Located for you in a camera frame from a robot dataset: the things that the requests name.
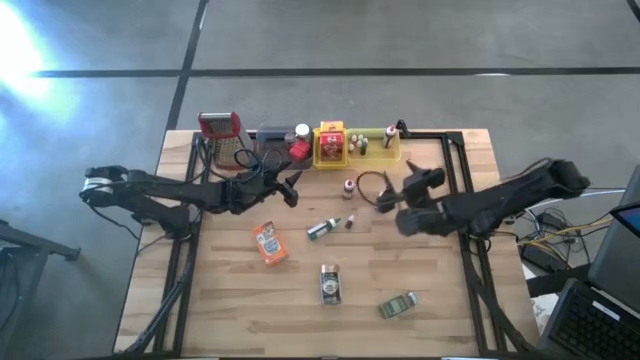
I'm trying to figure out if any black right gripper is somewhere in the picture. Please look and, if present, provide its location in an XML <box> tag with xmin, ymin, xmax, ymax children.
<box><xmin>382</xmin><ymin>159</ymin><xmax>447</xmax><ymax>207</ymax></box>

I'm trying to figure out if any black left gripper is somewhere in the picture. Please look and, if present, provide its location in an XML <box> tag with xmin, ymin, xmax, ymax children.
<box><xmin>221</xmin><ymin>169</ymin><xmax>305</xmax><ymax>215</ymax></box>

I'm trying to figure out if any green food colouring bottle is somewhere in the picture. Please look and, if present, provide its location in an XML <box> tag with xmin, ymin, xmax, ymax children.
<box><xmin>307</xmin><ymin>217</ymin><xmax>343</xmax><ymax>243</ymax></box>

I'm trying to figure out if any red cereal box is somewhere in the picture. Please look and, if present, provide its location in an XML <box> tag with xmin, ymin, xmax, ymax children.
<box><xmin>319</xmin><ymin>131</ymin><xmax>346</xmax><ymax>163</ymax></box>

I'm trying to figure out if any orange snack box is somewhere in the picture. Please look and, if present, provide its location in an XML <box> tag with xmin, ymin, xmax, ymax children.
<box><xmin>251</xmin><ymin>220</ymin><xmax>290</xmax><ymax>266</ymax></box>

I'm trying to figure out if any translucent yellow-green plastic bin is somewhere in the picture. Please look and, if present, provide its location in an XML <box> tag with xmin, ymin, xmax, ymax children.
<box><xmin>345</xmin><ymin>127</ymin><xmax>403</xmax><ymax>168</ymax></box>

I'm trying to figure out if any yellow slotted plastic basket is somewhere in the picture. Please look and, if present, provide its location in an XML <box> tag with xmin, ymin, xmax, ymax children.
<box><xmin>312</xmin><ymin>126</ymin><xmax>350</xmax><ymax>171</ymax></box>

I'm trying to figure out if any grey plastic bin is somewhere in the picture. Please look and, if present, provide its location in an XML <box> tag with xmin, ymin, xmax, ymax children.
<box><xmin>255</xmin><ymin>124</ymin><xmax>314</xmax><ymax>171</ymax></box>

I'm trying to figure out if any grey laptop with blue screen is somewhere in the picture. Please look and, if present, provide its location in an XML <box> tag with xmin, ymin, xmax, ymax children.
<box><xmin>587</xmin><ymin>164</ymin><xmax>640</xmax><ymax>315</ymax></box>

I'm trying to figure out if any open black laptop keyboard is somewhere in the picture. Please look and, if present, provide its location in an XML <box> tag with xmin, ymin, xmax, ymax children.
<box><xmin>538</xmin><ymin>277</ymin><xmax>640</xmax><ymax>360</ymax></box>

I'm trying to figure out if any black metal stand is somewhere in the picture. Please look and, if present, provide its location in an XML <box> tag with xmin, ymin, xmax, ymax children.
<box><xmin>0</xmin><ymin>218</ymin><xmax>82</xmax><ymax>360</ymax></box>

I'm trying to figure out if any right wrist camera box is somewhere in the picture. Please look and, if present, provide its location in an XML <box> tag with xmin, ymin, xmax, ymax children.
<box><xmin>375</xmin><ymin>192</ymin><xmax>401</xmax><ymax>214</ymax></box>

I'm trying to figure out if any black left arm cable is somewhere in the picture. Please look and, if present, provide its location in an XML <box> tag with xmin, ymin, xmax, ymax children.
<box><xmin>197</xmin><ymin>134</ymin><xmax>286</xmax><ymax>184</ymax></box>

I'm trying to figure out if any red-handled metal box grater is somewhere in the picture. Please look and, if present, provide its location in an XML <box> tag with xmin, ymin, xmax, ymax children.
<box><xmin>197</xmin><ymin>111</ymin><xmax>257</xmax><ymax>172</ymax></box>

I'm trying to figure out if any black metal table frame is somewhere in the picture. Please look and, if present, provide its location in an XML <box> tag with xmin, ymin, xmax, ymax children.
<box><xmin>114</xmin><ymin>128</ymin><xmax>541</xmax><ymax>357</ymax></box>

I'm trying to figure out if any white cable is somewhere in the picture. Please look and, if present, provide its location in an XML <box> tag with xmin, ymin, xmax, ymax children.
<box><xmin>524</xmin><ymin>187</ymin><xmax>627</xmax><ymax>211</ymax></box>

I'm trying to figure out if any yellow cable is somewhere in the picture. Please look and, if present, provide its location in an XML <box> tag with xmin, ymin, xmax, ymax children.
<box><xmin>519</xmin><ymin>217</ymin><xmax>614</xmax><ymax>246</ymax></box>

